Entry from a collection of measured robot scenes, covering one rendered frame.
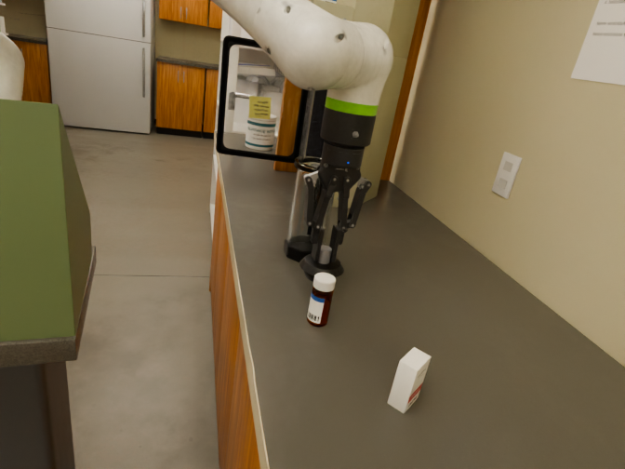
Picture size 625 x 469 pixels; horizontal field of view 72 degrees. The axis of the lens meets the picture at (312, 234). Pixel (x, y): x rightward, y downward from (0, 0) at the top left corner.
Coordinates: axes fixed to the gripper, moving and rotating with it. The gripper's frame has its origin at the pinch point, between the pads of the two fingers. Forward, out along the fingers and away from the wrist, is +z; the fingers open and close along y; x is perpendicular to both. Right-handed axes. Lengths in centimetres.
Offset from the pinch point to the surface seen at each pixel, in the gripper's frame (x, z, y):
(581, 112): -8, -31, -57
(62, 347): 15.8, 11.5, 43.8
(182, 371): -82, 104, 26
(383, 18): -50, -45, -22
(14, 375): 11, 21, 53
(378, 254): -16.6, 10.4, -20.7
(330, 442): 37.6, 10.2, 7.9
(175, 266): -178, 105, 33
